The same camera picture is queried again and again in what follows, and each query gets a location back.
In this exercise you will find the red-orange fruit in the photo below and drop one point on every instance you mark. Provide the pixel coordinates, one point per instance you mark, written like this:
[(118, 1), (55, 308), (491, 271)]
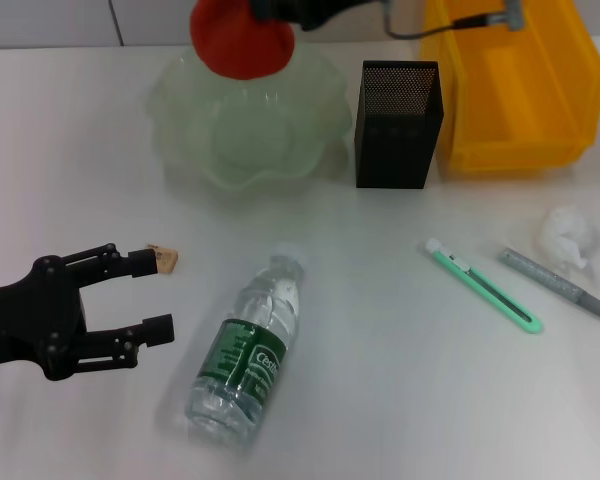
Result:
[(240, 45)]

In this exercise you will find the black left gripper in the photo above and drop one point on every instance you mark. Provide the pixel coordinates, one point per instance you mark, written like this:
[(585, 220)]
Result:
[(25, 320)]

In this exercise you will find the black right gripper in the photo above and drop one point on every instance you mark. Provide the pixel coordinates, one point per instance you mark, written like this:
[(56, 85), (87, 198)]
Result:
[(325, 12)]

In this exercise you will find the grey marker pen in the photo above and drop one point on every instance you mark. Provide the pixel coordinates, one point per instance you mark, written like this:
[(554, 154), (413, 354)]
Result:
[(550, 280)]

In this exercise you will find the small wooden block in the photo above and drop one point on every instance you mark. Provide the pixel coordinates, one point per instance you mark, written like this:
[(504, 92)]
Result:
[(169, 260)]

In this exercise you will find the clear water bottle green label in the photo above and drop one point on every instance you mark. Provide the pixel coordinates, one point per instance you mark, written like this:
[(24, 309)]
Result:
[(245, 355)]

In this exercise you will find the green glass fruit bowl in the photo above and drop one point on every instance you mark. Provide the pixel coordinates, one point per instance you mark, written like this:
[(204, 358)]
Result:
[(250, 135)]

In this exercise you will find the white paper ball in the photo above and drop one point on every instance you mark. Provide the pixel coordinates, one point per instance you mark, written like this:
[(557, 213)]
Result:
[(565, 235)]

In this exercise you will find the black mesh pen holder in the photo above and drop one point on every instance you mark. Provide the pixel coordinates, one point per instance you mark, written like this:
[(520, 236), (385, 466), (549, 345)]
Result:
[(395, 145)]

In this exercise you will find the green utility knife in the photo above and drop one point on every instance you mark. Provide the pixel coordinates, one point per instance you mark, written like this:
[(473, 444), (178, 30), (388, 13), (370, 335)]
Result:
[(480, 280)]

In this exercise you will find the yellow plastic bin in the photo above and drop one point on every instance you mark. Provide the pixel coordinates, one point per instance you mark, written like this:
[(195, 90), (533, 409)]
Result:
[(520, 110)]

